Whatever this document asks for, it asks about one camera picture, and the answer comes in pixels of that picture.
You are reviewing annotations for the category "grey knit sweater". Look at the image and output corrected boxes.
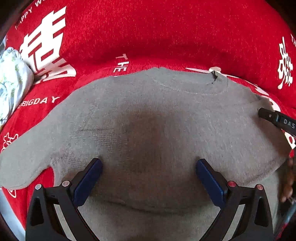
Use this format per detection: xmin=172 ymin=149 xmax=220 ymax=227
xmin=1 ymin=68 xmax=290 ymax=240

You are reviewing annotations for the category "right hand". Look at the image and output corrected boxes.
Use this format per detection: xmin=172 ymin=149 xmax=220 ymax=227
xmin=280 ymin=158 xmax=295 ymax=203

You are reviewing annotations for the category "light floral fabric bundle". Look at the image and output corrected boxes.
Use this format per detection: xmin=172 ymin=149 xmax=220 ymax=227
xmin=1 ymin=47 xmax=34 ymax=126

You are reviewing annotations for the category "red wedding blanket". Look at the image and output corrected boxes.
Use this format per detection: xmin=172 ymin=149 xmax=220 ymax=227
xmin=0 ymin=0 xmax=296 ymax=232

